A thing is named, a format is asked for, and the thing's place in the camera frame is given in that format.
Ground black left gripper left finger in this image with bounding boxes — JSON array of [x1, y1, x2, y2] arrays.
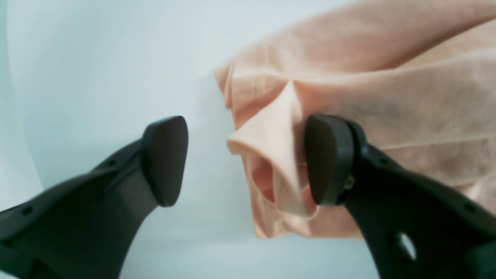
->
[[0, 116, 188, 279]]

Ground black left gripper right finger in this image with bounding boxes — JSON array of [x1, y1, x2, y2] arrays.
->
[[304, 114, 496, 279]]

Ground peach T-shirt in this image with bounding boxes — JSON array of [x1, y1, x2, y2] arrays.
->
[[215, 0, 496, 239]]

